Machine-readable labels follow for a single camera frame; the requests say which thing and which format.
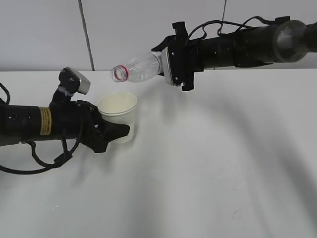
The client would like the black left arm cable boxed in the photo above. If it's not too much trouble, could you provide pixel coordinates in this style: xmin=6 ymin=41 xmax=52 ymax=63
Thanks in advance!
xmin=0 ymin=81 xmax=85 ymax=174

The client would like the clear Nongfu Spring water bottle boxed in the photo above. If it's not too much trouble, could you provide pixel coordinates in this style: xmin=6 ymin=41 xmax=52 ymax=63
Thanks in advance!
xmin=110 ymin=52 xmax=163 ymax=83

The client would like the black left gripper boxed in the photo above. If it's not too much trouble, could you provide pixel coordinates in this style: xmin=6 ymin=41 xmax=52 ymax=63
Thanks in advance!
xmin=51 ymin=100 xmax=130 ymax=153

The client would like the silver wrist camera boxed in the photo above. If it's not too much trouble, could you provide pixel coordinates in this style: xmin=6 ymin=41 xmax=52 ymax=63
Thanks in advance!
xmin=58 ymin=67 xmax=91 ymax=95
xmin=161 ymin=47 xmax=184 ymax=87

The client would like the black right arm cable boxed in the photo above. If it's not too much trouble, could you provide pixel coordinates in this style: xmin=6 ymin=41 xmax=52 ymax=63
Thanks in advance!
xmin=187 ymin=16 xmax=290 ymax=40

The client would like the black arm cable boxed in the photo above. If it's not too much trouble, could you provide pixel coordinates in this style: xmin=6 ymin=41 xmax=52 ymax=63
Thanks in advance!
xmin=187 ymin=16 xmax=290 ymax=40
xmin=0 ymin=81 xmax=85 ymax=174

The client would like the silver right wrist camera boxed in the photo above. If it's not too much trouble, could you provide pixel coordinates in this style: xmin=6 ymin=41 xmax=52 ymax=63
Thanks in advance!
xmin=161 ymin=47 xmax=184 ymax=87

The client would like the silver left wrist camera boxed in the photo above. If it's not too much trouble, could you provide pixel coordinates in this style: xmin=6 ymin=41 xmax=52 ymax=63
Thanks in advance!
xmin=58 ymin=67 xmax=91 ymax=95

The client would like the white paper cup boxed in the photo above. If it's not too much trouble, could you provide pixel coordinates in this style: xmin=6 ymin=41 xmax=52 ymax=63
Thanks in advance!
xmin=97 ymin=92 xmax=137 ymax=144

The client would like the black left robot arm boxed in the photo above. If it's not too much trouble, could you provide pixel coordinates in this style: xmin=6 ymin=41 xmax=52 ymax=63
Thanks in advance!
xmin=0 ymin=100 xmax=130 ymax=153

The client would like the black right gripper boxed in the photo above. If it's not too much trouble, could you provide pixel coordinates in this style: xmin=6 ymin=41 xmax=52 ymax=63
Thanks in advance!
xmin=151 ymin=22 xmax=234 ymax=91

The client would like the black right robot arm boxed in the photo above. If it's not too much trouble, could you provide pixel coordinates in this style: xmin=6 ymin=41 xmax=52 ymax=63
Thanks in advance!
xmin=151 ymin=16 xmax=317 ymax=91

